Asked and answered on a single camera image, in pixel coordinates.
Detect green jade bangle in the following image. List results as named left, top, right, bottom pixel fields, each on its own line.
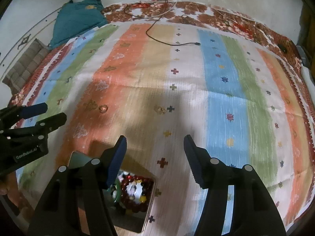
left=111, top=178, right=122, bottom=203

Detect striped colourful blanket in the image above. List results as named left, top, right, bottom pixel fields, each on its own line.
left=17, top=22, right=314, bottom=235

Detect black cable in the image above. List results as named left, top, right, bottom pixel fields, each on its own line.
left=123, top=0, right=201, bottom=46

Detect wooden jewelry box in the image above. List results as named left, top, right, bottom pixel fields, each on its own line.
left=67, top=139, right=158, bottom=234

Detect grey striped cushion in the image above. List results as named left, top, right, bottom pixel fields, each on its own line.
left=2, top=38, right=49, bottom=95

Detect teal pillow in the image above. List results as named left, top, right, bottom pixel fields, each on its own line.
left=49, top=0, right=108, bottom=49

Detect white pink bead bracelet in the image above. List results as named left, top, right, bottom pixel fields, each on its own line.
left=116, top=171, right=145, bottom=201

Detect brown floral bedsheet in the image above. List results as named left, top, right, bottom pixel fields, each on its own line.
left=8, top=1, right=302, bottom=106

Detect dark red bead bracelet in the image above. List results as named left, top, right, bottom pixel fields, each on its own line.
left=120, top=174, right=154, bottom=213

